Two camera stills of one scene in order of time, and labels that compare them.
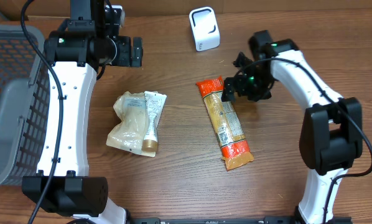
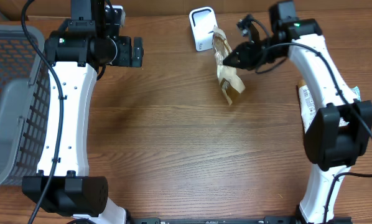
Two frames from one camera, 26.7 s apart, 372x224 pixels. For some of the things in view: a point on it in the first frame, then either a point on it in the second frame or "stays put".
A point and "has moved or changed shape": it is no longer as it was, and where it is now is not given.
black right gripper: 241,82 → 244,51
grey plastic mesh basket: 18,96 stays put
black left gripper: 125,59 stays put
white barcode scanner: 204,28 stays put
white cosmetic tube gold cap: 154,104 has moved or changed shape
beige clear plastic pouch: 129,133 → 230,82
